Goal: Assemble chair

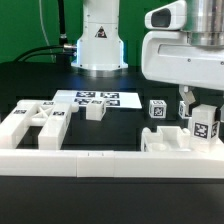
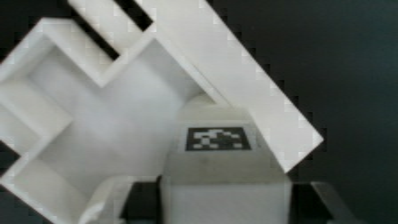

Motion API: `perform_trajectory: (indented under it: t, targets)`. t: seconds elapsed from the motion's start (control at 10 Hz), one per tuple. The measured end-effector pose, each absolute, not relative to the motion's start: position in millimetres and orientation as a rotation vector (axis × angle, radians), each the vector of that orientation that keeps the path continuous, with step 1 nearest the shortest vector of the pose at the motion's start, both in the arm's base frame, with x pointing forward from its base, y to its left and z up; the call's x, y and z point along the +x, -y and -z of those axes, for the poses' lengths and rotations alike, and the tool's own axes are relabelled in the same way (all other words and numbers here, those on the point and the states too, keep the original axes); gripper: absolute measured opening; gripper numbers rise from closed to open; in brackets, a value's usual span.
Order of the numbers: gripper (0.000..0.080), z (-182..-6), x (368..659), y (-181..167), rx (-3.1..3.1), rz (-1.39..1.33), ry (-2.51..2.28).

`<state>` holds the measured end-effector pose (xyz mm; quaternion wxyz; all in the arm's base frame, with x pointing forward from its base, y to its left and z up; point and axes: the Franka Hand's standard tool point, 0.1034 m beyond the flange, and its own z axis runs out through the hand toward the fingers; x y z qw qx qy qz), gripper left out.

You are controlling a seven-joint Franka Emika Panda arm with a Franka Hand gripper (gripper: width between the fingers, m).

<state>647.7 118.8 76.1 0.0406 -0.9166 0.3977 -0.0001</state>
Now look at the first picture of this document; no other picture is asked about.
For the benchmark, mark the white chair back frame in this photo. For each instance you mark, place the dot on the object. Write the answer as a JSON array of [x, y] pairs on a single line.
[[53, 118]]

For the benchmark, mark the flat white tag plate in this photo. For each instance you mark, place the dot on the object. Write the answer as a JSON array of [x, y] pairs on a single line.
[[113, 99]]

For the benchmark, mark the white U-shaped obstacle frame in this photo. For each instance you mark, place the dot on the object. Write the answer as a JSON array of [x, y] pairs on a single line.
[[27, 160]]

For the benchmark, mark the white tagged nut cube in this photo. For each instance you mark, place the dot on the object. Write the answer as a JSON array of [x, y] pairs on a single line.
[[182, 110], [157, 108]]

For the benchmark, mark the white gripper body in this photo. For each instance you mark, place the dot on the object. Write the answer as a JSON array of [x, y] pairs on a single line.
[[185, 44]]

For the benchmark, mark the white chair seat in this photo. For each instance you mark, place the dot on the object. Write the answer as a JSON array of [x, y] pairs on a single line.
[[173, 138]]

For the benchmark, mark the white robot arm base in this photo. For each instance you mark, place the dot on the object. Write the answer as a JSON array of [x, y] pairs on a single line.
[[100, 51]]

